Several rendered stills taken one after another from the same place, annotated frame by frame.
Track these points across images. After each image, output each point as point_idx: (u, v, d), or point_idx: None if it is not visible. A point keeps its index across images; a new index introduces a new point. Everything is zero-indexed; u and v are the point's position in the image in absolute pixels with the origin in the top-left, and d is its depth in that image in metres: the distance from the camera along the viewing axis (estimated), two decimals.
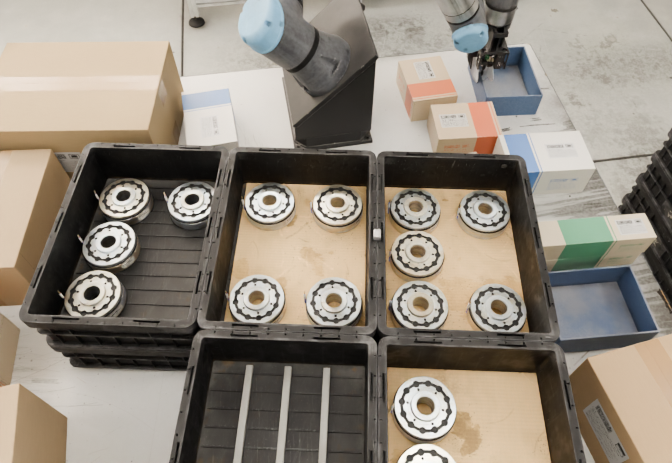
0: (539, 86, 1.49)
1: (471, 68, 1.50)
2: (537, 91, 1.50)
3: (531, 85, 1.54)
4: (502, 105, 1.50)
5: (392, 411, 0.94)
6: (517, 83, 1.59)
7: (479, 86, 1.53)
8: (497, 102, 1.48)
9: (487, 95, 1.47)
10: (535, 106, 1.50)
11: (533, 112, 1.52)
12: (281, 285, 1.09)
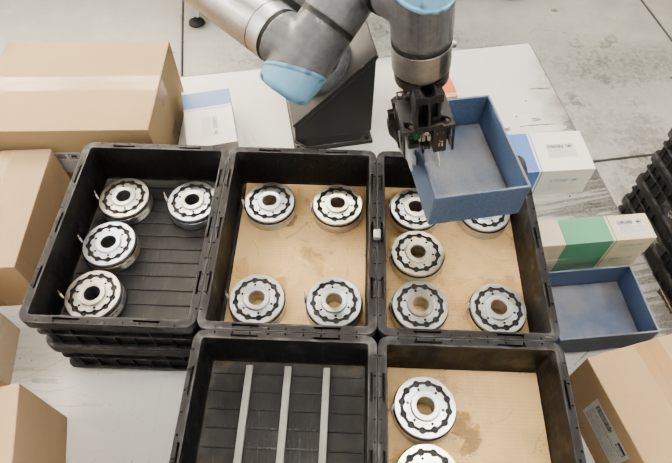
0: (522, 168, 0.86)
1: (400, 146, 0.86)
2: (518, 176, 0.87)
3: (507, 164, 0.91)
4: (463, 207, 0.86)
5: (392, 411, 0.94)
6: (482, 156, 0.96)
7: (421, 173, 0.89)
8: (453, 203, 0.85)
9: (435, 194, 0.83)
10: (518, 202, 0.88)
11: (514, 211, 0.89)
12: (281, 285, 1.09)
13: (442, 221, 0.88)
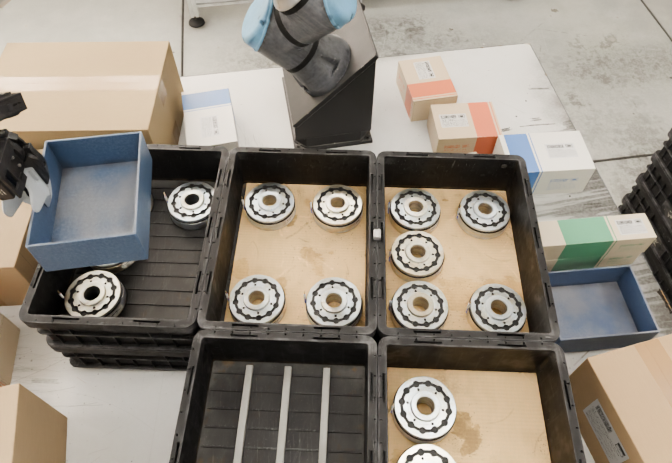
0: (136, 213, 0.81)
1: None
2: (136, 221, 0.82)
3: (141, 206, 0.86)
4: (70, 254, 0.81)
5: (392, 411, 0.94)
6: (136, 196, 0.91)
7: (38, 216, 0.84)
8: (53, 251, 0.80)
9: (27, 242, 0.78)
10: (136, 249, 0.83)
11: (141, 257, 0.84)
12: (281, 285, 1.09)
13: (60, 268, 0.83)
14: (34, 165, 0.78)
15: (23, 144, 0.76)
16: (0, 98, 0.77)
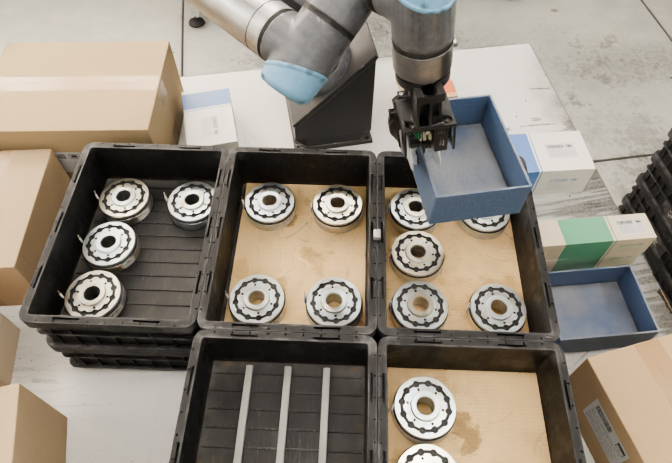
0: (524, 167, 0.86)
1: (401, 146, 0.86)
2: (520, 176, 0.87)
3: (508, 163, 0.91)
4: (464, 206, 0.86)
5: (392, 411, 0.94)
6: (483, 156, 0.96)
7: (421, 172, 0.89)
8: (454, 202, 0.85)
9: (436, 193, 0.83)
10: (519, 202, 0.87)
11: (516, 211, 0.89)
12: (281, 285, 1.09)
13: (443, 221, 0.88)
14: None
15: None
16: None
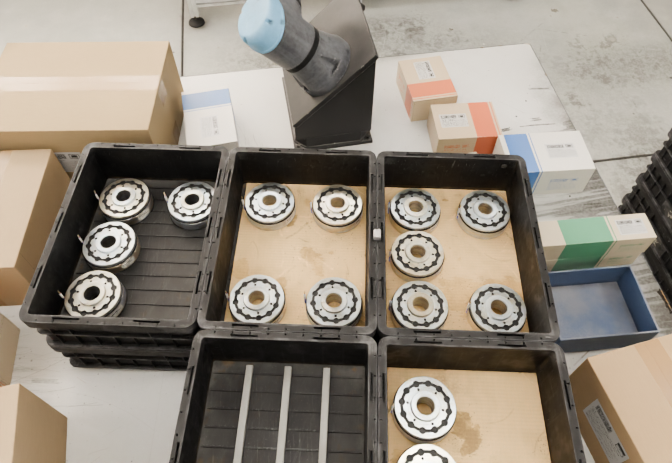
0: None
1: None
2: None
3: None
4: None
5: (392, 411, 0.94)
6: None
7: None
8: None
9: None
10: None
11: None
12: (281, 285, 1.09)
13: None
14: None
15: None
16: None
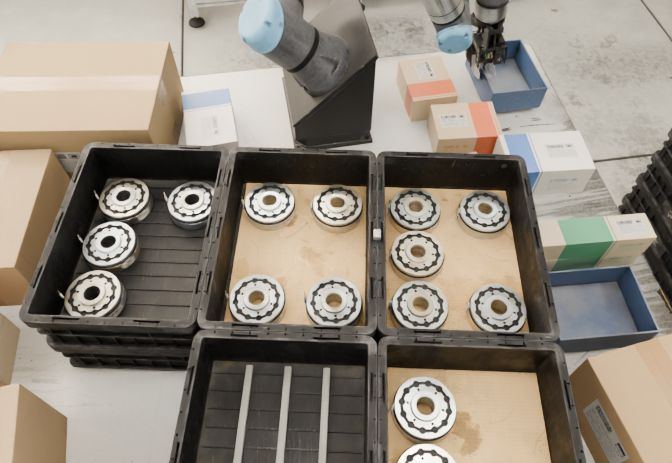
0: (542, 78, 1.49)
1: (471, 66, 1.48)
2: (540, 83, 1.50)
3: (533, 78, 1.53)
4: (508, 100, 1.48)
5: (392, 411, 0.94)
6: (516, 77, 1.59)
7: (482, 82, 1.51)
8: (503, 97, 1.47)
9: (493, 91, 1.45)
10: (540, 99, 1.50)
11: (537, 105, 1.52)
12: (281, 285, 1.09)
13: (495, 111, 1.50)
14: None
15: None
16: None
